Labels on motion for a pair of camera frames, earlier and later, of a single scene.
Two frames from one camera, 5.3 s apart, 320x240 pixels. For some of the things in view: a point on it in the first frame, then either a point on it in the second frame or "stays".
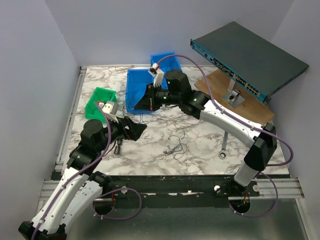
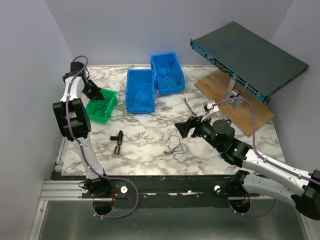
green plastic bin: (92, 111) stays
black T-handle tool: (118, 148) stays
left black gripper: (134, 130) to (96, 95)
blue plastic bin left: (137, 81) stays
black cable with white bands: (180, 149) stays
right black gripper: (147, 101) to (184, 127)
